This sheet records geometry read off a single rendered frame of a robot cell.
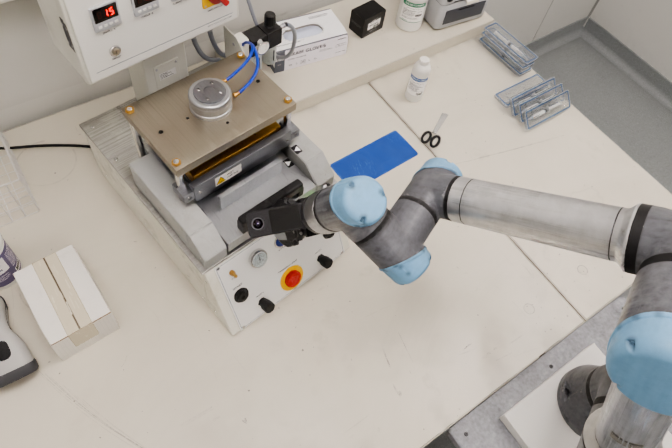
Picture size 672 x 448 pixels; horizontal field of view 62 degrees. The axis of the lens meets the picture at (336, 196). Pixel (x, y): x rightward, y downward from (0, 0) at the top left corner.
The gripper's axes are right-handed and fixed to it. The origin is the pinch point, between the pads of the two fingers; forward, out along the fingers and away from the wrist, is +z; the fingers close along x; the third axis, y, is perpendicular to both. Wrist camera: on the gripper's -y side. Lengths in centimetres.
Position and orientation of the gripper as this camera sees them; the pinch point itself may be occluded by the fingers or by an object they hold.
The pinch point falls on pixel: (271, 227)
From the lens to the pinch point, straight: 112.9
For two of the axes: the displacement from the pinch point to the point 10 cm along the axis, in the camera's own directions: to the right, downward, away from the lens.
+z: -4.4, 1.6, 8.9
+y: 8.7, -1.9, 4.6
